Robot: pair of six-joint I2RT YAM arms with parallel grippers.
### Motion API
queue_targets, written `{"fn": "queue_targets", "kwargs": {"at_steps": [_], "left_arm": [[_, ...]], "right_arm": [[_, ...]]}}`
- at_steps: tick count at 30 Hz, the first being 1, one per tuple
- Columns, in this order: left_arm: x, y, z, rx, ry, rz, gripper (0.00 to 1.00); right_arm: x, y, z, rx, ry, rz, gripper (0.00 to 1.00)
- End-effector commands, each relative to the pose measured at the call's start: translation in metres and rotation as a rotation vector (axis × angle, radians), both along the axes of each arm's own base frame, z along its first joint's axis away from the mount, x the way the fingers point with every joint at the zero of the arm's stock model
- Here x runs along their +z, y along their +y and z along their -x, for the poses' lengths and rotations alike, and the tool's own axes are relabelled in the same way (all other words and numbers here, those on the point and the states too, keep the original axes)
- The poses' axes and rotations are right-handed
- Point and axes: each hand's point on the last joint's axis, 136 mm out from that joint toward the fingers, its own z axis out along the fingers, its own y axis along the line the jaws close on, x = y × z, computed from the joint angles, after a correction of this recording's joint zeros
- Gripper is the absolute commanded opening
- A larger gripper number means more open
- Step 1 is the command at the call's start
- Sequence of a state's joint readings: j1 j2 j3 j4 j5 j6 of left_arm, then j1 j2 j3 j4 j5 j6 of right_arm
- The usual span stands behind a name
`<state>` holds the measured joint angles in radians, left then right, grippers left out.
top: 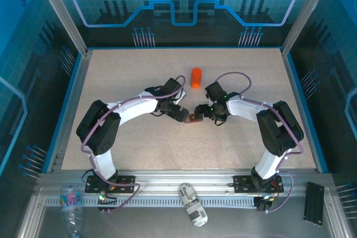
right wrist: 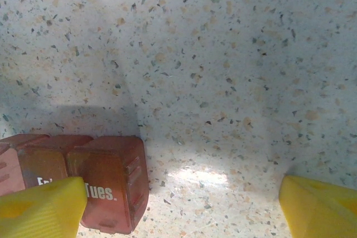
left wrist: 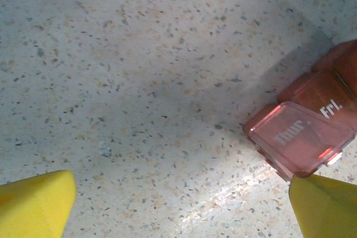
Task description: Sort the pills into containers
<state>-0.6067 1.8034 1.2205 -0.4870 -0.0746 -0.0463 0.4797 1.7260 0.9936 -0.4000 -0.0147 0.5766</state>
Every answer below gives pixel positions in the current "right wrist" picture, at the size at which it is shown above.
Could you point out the red-brown weekly pill organizer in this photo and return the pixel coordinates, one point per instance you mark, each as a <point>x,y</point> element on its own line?
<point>111,165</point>

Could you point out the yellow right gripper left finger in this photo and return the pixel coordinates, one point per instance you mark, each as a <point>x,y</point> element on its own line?
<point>42,210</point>

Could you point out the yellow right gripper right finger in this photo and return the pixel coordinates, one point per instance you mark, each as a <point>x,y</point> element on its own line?
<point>320,210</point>

